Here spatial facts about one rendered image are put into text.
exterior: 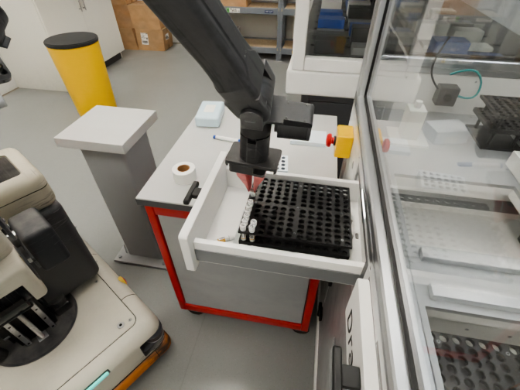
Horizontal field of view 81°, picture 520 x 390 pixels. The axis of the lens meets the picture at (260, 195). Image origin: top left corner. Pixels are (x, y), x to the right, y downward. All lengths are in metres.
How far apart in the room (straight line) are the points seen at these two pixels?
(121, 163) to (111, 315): 0.58
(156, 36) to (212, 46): 4.57
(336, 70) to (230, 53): 0.99
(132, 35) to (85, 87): 2.10
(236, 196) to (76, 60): 2.46
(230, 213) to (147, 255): 1.08
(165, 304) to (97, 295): 0.35
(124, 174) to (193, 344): 0.78
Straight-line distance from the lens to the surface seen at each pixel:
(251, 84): 0.42
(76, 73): 3.10
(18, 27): 4.04
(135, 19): 5.03
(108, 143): 1.24
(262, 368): 1.43
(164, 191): 0.94
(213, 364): 1.44
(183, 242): 0.59
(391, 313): 0.44
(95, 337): 1.30
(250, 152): 0.56
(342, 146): 0.91
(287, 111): 0.51
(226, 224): 0.71
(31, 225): 1.02
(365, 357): 0.47
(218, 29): 0.37
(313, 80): 1.36
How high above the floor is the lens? 1.35
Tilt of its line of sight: 42 degrees down
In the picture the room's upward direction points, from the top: straight up
